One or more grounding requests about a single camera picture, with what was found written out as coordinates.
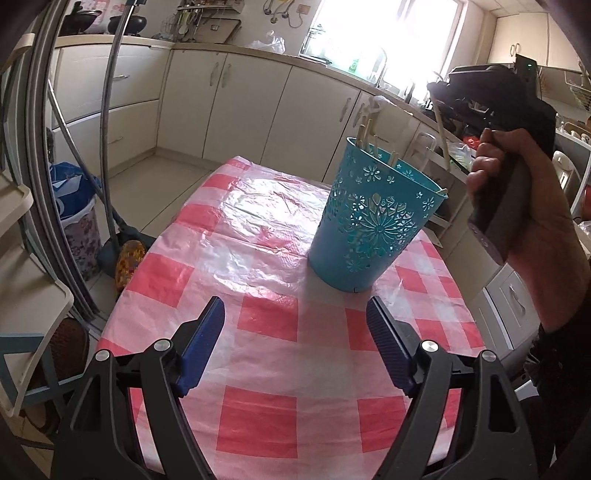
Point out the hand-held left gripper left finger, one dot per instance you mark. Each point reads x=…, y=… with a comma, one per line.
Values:
x=203, y=344

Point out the black wok on stove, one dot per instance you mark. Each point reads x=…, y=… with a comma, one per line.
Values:
x=83, y=23

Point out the white electric thermos pot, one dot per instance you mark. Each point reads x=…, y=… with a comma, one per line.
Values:
x=565, y=168

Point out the black pot on stove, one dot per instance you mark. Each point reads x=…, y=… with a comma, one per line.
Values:
x=128, y=26

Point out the kitchen window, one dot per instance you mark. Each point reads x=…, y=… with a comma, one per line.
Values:
x=378, y=32

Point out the pink wall stickers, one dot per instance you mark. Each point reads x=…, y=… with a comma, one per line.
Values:
x=97, y=9

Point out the red plastic bag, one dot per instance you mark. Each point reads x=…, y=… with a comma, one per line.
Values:
x=468, y=141

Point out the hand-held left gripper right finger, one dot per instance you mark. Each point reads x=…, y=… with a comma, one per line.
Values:
x=385, y=344

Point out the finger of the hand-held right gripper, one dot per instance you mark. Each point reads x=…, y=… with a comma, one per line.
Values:
x=450, y=99

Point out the bag of green vegetables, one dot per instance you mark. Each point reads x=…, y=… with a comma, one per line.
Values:
x=459, y=154

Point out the cream base cabinets with drawers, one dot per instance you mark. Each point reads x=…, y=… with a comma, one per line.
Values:
x=111, y=92

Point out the cream wall cabinet above shelf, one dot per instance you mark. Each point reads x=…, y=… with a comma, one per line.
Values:
x=521, y=41

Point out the cream base cabinets under sink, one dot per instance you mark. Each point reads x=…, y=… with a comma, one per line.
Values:
x=268, y=106

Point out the beige cutting board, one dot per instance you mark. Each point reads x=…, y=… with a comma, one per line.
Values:
x=216, y=31

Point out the brown woven basket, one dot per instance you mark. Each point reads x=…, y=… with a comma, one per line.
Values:
x=69, y=350

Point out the floral trash bin blue bag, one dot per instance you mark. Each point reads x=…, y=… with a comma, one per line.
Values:
x=78, y=226

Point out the grey metal pole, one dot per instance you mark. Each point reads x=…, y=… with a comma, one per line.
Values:
x=74, y=152

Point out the white plastic bag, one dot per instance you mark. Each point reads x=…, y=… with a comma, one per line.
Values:
x=270, y=44

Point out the wall spice rack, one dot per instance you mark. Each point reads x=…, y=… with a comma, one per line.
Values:
x=210, y=10

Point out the chrome sink faucet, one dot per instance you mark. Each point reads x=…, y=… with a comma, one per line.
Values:
x=381, y=67

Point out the red white checked tablecloth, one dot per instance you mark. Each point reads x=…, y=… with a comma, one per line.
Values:
x=277, y=295

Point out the teal perforated plastic basket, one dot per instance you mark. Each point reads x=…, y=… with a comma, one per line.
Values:
x=364, y=230

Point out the person's right hand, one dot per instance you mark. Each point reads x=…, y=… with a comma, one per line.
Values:
x=554, y=240

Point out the cream blue folding step shelf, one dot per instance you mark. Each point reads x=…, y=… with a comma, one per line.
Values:
x=23, y=258

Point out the floral patterned duster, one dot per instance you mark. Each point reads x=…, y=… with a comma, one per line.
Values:
x=130, y=265

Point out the green dish soap bottle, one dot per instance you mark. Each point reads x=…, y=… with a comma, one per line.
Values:
x=353, y=67

